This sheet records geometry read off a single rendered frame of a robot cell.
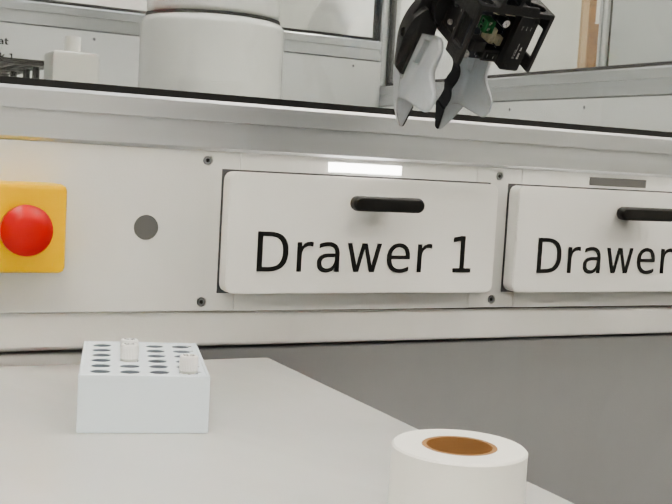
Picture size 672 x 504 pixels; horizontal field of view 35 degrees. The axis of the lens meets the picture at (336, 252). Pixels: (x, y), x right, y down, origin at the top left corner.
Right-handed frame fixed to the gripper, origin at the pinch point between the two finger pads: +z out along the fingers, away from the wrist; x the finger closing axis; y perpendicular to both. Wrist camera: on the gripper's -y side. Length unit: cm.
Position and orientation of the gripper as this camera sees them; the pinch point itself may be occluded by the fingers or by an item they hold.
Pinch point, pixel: (421, 108)
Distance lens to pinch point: 97.2
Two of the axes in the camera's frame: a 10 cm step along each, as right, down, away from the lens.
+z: -3.0, 7.6, 5.7
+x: 8.9, 0.1, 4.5
